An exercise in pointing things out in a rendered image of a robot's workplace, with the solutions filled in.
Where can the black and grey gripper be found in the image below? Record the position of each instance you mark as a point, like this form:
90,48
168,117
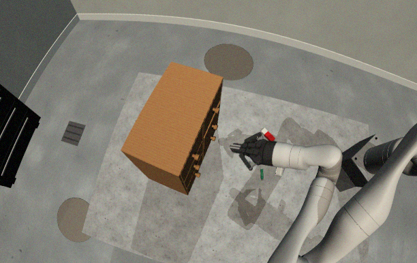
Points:
253,147

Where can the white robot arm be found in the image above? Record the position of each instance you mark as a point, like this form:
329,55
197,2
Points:
361,216

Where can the brown wooden chest of drawers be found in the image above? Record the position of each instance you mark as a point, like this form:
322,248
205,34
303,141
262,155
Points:
161,139

